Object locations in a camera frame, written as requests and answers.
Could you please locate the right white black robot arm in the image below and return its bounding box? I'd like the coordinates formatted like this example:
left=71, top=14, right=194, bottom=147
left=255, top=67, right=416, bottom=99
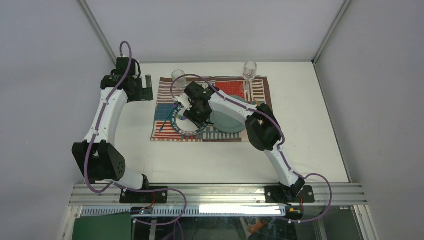
left=175, top=82, right=305, bottom=203

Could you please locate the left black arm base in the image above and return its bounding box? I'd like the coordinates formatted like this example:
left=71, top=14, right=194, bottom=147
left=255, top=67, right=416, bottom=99
left=119, top=186, right=168, bottom=205

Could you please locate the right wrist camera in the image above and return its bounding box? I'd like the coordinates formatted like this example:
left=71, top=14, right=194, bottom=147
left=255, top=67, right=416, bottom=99
left=175, top=93, right=192, bottom=110

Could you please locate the orange object below table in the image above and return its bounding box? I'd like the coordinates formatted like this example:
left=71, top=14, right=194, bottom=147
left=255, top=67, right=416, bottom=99
left=247, top=217, right=268, bottom=234

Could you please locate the brown striped placemat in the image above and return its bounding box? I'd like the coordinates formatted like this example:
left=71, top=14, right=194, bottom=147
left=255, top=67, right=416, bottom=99
left=150, top=76, right=272, bottom=142

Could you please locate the aluminium front rail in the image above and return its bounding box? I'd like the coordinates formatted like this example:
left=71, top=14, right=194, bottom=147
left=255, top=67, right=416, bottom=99
left=69, top=183, right=368, bottom=207

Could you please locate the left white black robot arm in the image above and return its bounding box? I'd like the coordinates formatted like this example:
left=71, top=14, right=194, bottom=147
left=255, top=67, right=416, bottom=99
left=71, top=56, right=154, bottom=203

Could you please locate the white green-rimmed small plate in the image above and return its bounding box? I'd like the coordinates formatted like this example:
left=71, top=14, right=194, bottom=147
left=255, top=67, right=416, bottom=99
left=169, top=104, right=208, bottom=136

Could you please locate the white slotted cable duct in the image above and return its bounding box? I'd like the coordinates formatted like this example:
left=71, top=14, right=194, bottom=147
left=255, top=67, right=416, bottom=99
left=80, top=204, right=286, bottom=217

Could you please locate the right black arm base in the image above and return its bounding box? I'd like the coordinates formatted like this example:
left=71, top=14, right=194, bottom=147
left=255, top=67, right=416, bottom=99
left=264, top=185, right=315, bottom=205

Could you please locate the large teal plate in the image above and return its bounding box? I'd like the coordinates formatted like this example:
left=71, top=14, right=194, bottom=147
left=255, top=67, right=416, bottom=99
left=208, top=93, right=251, bottom=134

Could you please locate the clear wine glass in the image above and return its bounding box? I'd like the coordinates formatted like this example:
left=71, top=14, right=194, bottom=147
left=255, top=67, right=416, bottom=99
left=242, top=61, right=257, bottom=93

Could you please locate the clear plastic cup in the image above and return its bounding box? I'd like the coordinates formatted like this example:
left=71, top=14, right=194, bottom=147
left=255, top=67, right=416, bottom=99
left=171, top=69, right=187, bottom=89

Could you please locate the green board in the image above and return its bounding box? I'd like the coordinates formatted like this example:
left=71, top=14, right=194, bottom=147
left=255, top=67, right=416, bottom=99
left=72, top=212, right=132, bottom=240

